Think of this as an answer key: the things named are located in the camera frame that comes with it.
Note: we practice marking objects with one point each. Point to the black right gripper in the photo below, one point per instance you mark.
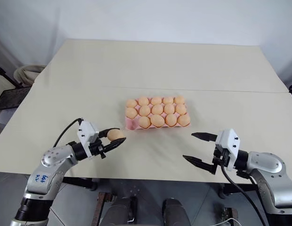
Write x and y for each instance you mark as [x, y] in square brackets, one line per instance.
[219, 157]

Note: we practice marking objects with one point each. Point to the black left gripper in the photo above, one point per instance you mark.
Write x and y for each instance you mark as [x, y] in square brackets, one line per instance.
[98, 147]

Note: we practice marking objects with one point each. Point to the brown egg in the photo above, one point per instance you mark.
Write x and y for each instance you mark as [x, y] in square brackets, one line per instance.
[143, 101]
[156, 101]
[180, 108]
[157, 120]
[145, 110]
[145, 122]
[115, 135]
[171, 119]
[157, 109]
[179, 99]
[168, 100]
[184, 120]
[131, 103]
[131, 112]
[169, 108]

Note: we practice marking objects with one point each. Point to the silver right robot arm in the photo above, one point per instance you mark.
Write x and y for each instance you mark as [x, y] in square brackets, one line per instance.
[268, 169]

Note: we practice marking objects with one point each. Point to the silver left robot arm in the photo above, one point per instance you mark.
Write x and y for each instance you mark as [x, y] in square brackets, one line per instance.
[49, 164]

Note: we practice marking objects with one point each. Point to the pink egg carton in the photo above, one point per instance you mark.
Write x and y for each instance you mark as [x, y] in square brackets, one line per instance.
[130, 124]

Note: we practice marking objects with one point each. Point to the dark rounded shape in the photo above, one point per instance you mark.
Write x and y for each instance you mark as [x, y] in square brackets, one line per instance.
[122, 212]
[174, 212]

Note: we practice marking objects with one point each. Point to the dark flat board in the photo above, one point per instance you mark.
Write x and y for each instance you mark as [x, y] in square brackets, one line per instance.
[11, 96]

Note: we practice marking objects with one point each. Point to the beige round bin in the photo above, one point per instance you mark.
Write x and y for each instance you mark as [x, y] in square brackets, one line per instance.
[26, 73]

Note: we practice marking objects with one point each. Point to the black tripod stand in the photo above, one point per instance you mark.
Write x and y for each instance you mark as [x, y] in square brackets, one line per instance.
[4, 75]

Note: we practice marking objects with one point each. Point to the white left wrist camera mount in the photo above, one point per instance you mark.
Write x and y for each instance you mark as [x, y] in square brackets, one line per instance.
[86, 134]

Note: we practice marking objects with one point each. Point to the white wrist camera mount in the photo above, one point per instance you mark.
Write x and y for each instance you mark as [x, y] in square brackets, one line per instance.
[228, 141]
[86, 134]

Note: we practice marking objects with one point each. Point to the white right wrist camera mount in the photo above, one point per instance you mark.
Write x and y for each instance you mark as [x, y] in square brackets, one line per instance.
[228, 141]

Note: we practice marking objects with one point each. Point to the black table frame bar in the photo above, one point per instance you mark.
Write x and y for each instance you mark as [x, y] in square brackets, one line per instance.
[233, 189]
[80, 183]

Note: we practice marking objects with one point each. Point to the rusty metal bracket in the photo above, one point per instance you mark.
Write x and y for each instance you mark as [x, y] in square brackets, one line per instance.
[102, 207]
[230, 215]

